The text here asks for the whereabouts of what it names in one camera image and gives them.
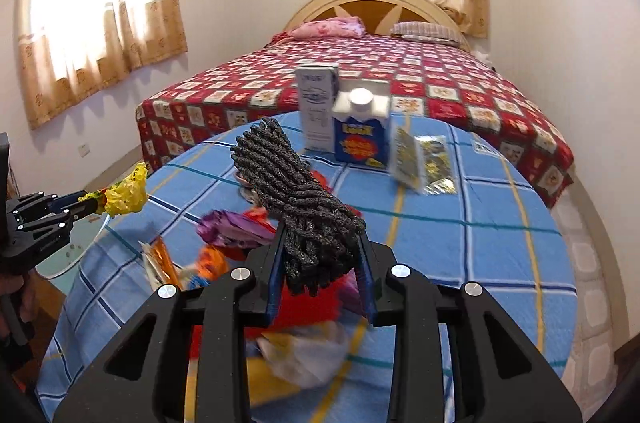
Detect orange snack wrapper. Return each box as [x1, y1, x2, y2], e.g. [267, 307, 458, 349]
[240, 170, 363, 339]

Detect blue carton with white cap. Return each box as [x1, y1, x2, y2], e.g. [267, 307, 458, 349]
[331, 79, 392, 169]

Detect white yellow plastic bag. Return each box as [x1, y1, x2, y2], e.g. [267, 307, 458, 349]
[245, 320, 353, 409]

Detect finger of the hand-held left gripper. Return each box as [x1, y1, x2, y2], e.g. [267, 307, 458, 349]
[14, 202, 104, 265]
[10, 190, 101, 224]

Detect shiny silver yellow packet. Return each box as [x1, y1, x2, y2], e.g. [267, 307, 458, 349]
[417, 136, 457, 195]

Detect green flat packet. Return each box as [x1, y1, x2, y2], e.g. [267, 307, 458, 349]
[389, 118, 426, 194]

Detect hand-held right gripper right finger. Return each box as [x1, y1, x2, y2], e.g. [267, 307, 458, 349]
[352, 235, 583, 423]

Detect pink pillow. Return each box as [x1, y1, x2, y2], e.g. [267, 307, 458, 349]
[290, 16, 366, 40]

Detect red checkered bedspread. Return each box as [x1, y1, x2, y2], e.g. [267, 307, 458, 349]
[135, 30, 576, 209]

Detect brown wooden furniture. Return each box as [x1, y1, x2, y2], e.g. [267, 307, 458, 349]
[27, 273, 68, 324]

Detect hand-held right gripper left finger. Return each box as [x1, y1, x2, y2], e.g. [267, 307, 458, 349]
[52, 220, 288, 423]

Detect long beige window curtain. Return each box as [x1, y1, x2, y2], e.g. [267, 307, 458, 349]
[17, 0, 190, 131]

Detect cream wooden headboard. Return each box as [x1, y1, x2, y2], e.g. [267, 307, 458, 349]
[282, 0, 473, 51]

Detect striped pillow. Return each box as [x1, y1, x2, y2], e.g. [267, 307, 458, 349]
[390, 21, 468, 45]

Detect blue plaid blanket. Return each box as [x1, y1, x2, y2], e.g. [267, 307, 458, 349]
[35, 110, 578, 423]

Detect dark grey knit cloth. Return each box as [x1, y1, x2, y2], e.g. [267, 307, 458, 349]
[230, 117, 368, 299]

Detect yellow wrapper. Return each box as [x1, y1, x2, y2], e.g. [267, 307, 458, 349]
[85, 162, 149, 219]

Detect purple crumpled wrapper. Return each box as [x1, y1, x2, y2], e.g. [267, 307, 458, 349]
[196, 210, 278, 249]

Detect tall white carton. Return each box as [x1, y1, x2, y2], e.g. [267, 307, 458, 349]
[295, 66, 342, 152]

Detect light blue trash bin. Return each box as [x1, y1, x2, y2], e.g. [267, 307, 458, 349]
[37, 210, 113, 280]

